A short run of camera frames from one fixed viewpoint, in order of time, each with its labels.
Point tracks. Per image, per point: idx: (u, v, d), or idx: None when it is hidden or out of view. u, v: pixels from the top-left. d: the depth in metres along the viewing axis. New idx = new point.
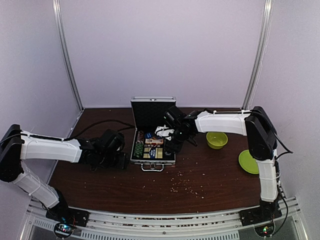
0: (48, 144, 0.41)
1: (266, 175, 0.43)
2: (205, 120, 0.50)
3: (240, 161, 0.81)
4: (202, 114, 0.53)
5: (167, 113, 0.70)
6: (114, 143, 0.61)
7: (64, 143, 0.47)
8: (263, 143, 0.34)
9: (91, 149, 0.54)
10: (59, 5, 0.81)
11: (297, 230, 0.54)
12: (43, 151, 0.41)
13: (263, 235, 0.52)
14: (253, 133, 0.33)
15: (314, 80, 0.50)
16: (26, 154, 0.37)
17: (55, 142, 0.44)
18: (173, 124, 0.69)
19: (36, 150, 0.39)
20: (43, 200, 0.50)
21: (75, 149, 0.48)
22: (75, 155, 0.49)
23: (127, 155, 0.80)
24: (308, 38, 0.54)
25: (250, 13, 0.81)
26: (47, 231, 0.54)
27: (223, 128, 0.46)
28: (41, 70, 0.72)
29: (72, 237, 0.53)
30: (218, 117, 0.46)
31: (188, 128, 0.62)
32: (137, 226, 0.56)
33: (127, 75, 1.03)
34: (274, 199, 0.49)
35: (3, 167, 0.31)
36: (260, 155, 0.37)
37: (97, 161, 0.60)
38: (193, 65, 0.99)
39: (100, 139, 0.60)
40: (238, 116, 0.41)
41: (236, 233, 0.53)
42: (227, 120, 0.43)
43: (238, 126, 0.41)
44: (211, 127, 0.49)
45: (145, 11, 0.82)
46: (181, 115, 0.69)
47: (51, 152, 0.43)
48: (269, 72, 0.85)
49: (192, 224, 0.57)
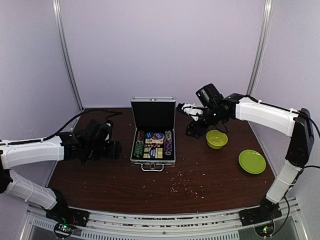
0: (28, 148, 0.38)
1: (285, 178, 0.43)
2: (248, 108, 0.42)
3: (240, 161, 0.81)
4: (244, 100, 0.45)
5: (202, 90, 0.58)
6: (100, 134, 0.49)
7: (46, 142, 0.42)
8: (303, 148, 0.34)
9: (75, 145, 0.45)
10: (59, 5, 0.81)
11: (297, 230, 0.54)
12: (25, 156, 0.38)
13: (263, 236, 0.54)
14: (298, 135, 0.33)
15: (314, 79, 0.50)
16: (8, 164, 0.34)
17: (36, 144, 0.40)
18: (206, 105, 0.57)
19: (18, 156, 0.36)
20: (42, 202, 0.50)
21: (59, 146, 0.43)
22: (61, 153, 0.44)
23: (118, 145, 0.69)
24: (308, 38, 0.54)
25: (250, 13, 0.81)
26: (47, 231, 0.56)
27: (262, 121, 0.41)
28: (41, 69, 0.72)
29: (72, 237, 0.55)
30: (263, 109, 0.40)
31: (223, 112, 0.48)
32: (137, 226, 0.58)
33: (128, 75, 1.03)
34: (277, 201, 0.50)
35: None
36: (294, 159, 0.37)
37: (84, 153, 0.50)
38: (193, 65, 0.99)
39: (85, 131, 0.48)
40: (287, 113, 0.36)
41: (236, 233, 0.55)
42: (271, 115, 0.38)
43: (282, 124, 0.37)
44: (246, 117, 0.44)
45: (145, 11, 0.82)
46: (219, 96, 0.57)
47: (34, 155, 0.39)
48: (269, 71, 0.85)
49: (192, 224, 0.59)
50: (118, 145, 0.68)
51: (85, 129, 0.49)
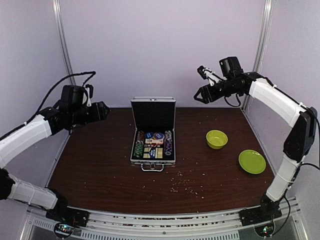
0: (17, 136, 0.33)
1: (283, 174, 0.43)
2: (262, 88, 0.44)
3: (240, 161, 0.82)
4: (261, 80, 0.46)
5: (225, 59, 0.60)
6: (78, 97, 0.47)
7: (28, 125, 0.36)
8: (300, 142, 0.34)
9: (57, 114, 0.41)
10: (59, 5, 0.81)
11: (297, 230, 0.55)
12: (19, 145, 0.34)
13: (263, 235, 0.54)
14: (298, 128, 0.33)
15: (314, 79, 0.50)
16: (3, 158, 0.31)
17: (21, 130, 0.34)
18: (225, 75, 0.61)
19: (11, 148, 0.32)
20: (43, 203, 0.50)
21: (44, 123, 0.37)
22: (50, 130, 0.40)
23: (100, 104, 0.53)
24: (308, 37, 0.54)
25: (250, 13, 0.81)
26: (48, 231, 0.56)
27: (272, 105, 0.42)
28: (41, 69, 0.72)
29: (72, 237, 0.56)
30: (276, 93, 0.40)
31: (239, 86, 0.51)
32: (137, 226, 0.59)
33: (128, 75, 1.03)
34: (276, 199, 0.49)
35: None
36: (290, 150, 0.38)
37: (70, 122, 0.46)
38: (193, 65, 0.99)
39: (61, 100, 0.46)
40: (296, 105, 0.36)
41: (236, 233, 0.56)
42: (281, 102, 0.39)
43: (287, 113, 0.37)
44: (260, 97, 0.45)
45: (145, 11, 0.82)
46: (240, 70, 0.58)
47: (27, 140, 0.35)
48: (269, 71, 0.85)
49: (192, 224, 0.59)
50: (101, 106, 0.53)
51: (61, 98, 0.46)
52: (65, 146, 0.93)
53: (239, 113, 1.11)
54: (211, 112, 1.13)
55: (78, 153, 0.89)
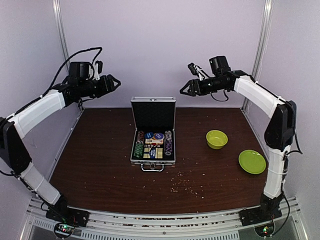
0: (35, 108, 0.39)
1: (273, 168, 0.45)
2: (246, 85, 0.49)
3: (240, 161, 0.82)
4: (245, 77, 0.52)
5: (215, 58, 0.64)
6: (83, 70, 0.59)
7: (43, 98, 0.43)
8: (279, 133, 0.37)
9: (68, 86, 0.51)
10: (59, 5, 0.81)
11: (297, 230, 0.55)
12: (36, 116, 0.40)
13: (263, 236, 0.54)
14: (277, 119, 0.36)
15: (314, 79, 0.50)
16: (23, 130, 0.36)
17: (38, 103, 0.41)
18: (214, 73, 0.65)
19: (31, 119, 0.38)
20: (46, 198, 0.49)
21: (56, 95, 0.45)
22: (60, 102, 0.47)
23: (105, 77, 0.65)
24: (308, 37, 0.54)
25: (250, 13, 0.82)
26: (48, 231, 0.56)
27: (255, 100, 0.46)
28: (41, 69, 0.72)
29: (72, 237, 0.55)
30: (257, 89, 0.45)
31: (225, 82, 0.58)
32: (137, 226, 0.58)
33: (128, 75, 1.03)
34: (274, 196, 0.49)
35: (15, 155, 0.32)
36: (271, 141, 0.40)
37: (80, 94, 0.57)
38: (193, 65, 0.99)
39: (70, 75, 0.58)
40: (274, 98, 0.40)
41: (236, 233, 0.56)
42: (262, 96, 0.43)
43: (268, 106, 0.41)
44: (245, 93, 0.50)
45: (145, 11, 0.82)
46: (227, 68, 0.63)
47: (43, 112, 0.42)
48: (269, 71, 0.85)
49: (192, 224, 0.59)
50: (108, 78, 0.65)
51: (70, 74, 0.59)
52: (65, 146, 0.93)
53: (239, 114, 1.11)
54: (211, 112, 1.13)
55: (78, 153, 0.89)
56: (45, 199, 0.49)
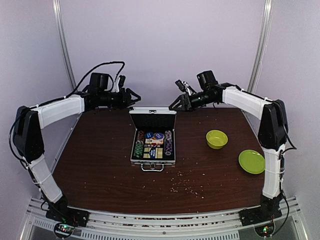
0: (57, 105, 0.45)
1: (270, 167, 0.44)
2: (233, 94, 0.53)
3: (240, 161, 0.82)
4: (231, 88, 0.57)
5: (202, 74, 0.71)
6: (103, 82, 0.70)
7: (66, 99, 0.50)
8: (271, 132, 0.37)
9: (88, 94, 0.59)
10: (59, 5, 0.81)
11: (297, 230, 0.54)
12: (56, 113, 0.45)
13: (263, 235, 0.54)
14: (266, 119, 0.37)
15: (314, 78, 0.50)
16: (43, 121, 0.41)
17: (61, 102, 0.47)
18: (203, 87, 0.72)
19: (50, 113, 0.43)
20: (47, 194, 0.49)
21: (78, 99, 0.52)
22: (81, 106, 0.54)
23: (123, 90, 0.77)
24: (307, 37, 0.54)
25: (250, 13, 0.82)
26: (48, 230, 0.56)
27: (244, 106, 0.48)
28: (41, 69, 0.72)
29: (71, 237, 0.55)
30: (244, 95, 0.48)
31: (212, 96, 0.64)
32: (137, 226, 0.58)
33: (128, 75, 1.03)
34: (274, 196, 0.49)
35: (30, 142, 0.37)
36: (265, 142, 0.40)
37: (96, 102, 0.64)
38: (193, 64, 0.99)
39: (91, 86, 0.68)
40: (260, 100, 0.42)
41: (236, 233, 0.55)
42: (250, 100, 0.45)
43: (255, 109, 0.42)
44: (234, 101, 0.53)
45: (145, 11, 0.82)
46: (214, 82, 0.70)
47: (63, 110, 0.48)
48: (269, 71, 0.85)
49: (192, 224, 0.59)
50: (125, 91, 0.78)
51: (90, 85, 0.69)
52: (65, 146, 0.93)
53: (239, 114, 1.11)
54: (211, 112, 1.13)
55: (78, 154, 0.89)
56: (46, 195, 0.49)
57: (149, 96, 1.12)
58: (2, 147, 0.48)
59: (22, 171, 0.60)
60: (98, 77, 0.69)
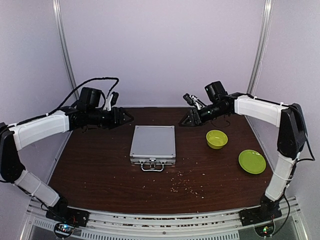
0: (37, 124, 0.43)
1: (280, 173, 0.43)
2: (246, 104, 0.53)
3: (241, 161, 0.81)
4: (243, 97, 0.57)
5: (210, 86, 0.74)
6: (94, 98, 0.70)
7: (48, 118, 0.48)
8: (293, 139, 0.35)
9: (75, 111, 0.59)
10: (59, 5, 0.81)
11: (297, 230, 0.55)
12: (36, 132, 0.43)
13: (263, 235, 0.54)
14: (286, 125, 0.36)
15: (314, 79, 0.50)
16: (21, 142, 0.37)
17: (42, 120, 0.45)
18: (212, 99, 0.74)
19: (29, 133, 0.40)
20: (44, 198, 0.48)
21: (61, 117, 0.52)
22: (63, 124, 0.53)
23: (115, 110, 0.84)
24: (307, 38, 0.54)
25: (250, 13, 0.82)
26: (48, 230, 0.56)
27: (260, 113, 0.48)
28: (41, 69, 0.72)
29: (72, 237, 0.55)
30: (258, 103, 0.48)
31: (224, 107, 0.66)
32: (137, 226, 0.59)
33: (128, 75, 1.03)
34: (276, 198, 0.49)
35: (7, 164, 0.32)
36: (285, 150, 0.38)
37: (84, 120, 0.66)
38: (193, 64, 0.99)
39: (80, 102, 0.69)
40: (277, 107, 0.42)
41: (236, 233, 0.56)
42: (266, 107, 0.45)
43: (274, 116, 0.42)
44: (248, 110, 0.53)
45: (145, 11, 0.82)
46: (223, 92, 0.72)
47: (43, 130, 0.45)
48: (269, 71, 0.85)
49: (192, 224, 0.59)
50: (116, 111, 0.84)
51: (80, 100, 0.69)
52: (65, 146, 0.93)
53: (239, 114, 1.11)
54: None
55: (78, 153, 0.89)
56: (43, 200, 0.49)
57: (149, 96, 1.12)
58: None
59: None
60: (89, 92, 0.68)
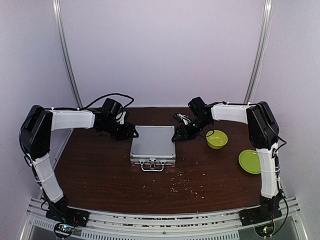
0: (70, 113, 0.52)
1: (265, 167, 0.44)
2: (220, 109, 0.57)
3: (241, 161, 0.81)
4: (218, 104, 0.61)
5: (191, 101, 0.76)
6: (116, 110, 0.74)
7: (79, 112, 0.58)
8: (260, 131, 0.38)
9: (99, 114, 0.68)
10: (59, 5, 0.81)
11: (297, 231, 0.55)
12: (67, 120, 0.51)
13: (263, 236, 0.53)
14: (253, 120, 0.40)
15: (314, 79, 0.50)
16: (55, 124, 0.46)
17: (74, 112, 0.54)
18: (195, 112, 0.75)
19: (61, 119, 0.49)
20: (48, 192, 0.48)
21: (89, 114, 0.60)
22: (90, 121, 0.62)
23: (130, 125, 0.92)
24: (308, 38, 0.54)
25: (250, 13, 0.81)
26: (48, 230, 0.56)
27: (231, 116, 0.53)
28: (40, 69, 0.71)
29: (72, 237, 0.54)
30: (228, 107, 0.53)
31: (204, 116, 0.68)
32: (137, 226, 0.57)
33: (128, 75, 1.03)
34: (272, 195, 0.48)
35: (39, 139, 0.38)
36: (259, 143, 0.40)
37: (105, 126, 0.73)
38: (193, 64, 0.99)
39: (103, 108, 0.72)
40: (244, 106, 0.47)
41: (236, 233, 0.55)
42: (235, 109, 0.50)
43: (242, 114, 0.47)
44: (223, 115, 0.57)
45: (145, 11, 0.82)
46: (203, 103, 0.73)
47: (73, 120, 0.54)
48: (269, 71, 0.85)
49: (192, 224, 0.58)
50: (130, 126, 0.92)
51: (104, 106, 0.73)
52: (65, 146, 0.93)
53: None
54: None
55: (78, 154, 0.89)
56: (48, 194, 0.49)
57: (149, 96, 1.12)
58: (3, 148, 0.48)
59: (22, 171, 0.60)
60: (112, 104, 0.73)
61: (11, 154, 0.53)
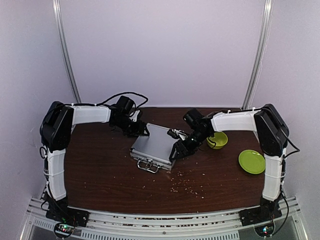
0: (87, 109, 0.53)
1: (271, 172, 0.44)
2: (221, 119, 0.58)
3: (241, 161, 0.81)
4: (218, 114, 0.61)
5: (187, 115, 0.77)
6: (129, 106, 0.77)
7: (97, 107, 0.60)
8: (273, 138, 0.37)
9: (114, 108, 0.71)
10: (59, 5, 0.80)
11: (297, 230, 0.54)
12: (85, 114, 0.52)
13: (263, 235, 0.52)
14: (263, 127, 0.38)
15: (314, 80, 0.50)
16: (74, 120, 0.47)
17: (93, 107, 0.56)
18: (192, 125, 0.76)
19: (81, 114, 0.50)
20: (52, 188, 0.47)
21: (106, 110, 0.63)
22: (106, 115, 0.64)
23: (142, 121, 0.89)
24: (308, 38, 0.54)
25: (251, 13, 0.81)
26: (47, 230, 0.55)
27: (237, 124, 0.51)
28: (39, 69, 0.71)
29: (71, 237, 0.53)
30: (232, 116, 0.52)
31: (204, 129, 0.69)
32: (137, 226, 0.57)
33: (128, 76, 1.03)
34: (274, 198, 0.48)
35: (60, 134, 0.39)
36: (270, 150, 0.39)
37: (118, 120, 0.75)
38: (193, 64, 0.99)
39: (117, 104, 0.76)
40: (249, 112, 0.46)
41: (236, 233, 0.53)
42: (241, 116, 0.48)
43: (249, 121, 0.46)
44: (227, 125, 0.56)
45: (145, 11, 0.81)
46: (200, 116, 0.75)
47: (91, 115, 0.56)
48: (269, 71, 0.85)
49: (192, 224, 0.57)
50: (143, 123, 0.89)
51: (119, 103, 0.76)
52: None
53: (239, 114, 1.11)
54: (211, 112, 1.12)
55: (79, 153, 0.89)
56: (51, 191, 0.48)
57: (149, 96, 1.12)
58: (3, 148, 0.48)
59: (22, 171, 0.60)
60: (126, 100, 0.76)
61: (11, 154, 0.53)
